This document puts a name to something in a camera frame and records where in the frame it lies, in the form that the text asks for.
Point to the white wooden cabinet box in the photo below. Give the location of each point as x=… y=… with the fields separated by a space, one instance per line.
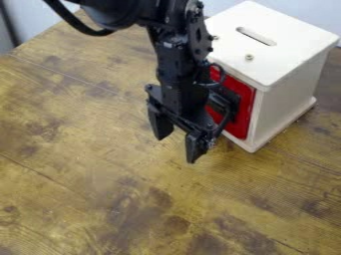
x=275 y=53

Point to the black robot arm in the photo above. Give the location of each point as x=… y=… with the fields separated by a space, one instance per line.
x=171 y=20

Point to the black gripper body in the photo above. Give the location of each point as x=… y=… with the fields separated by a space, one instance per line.
x=181 y=96

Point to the red drawer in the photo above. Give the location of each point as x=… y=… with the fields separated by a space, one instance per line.
x=238 y=126

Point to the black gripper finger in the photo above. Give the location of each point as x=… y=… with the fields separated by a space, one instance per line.
x=195 y=146
x=160 y=123

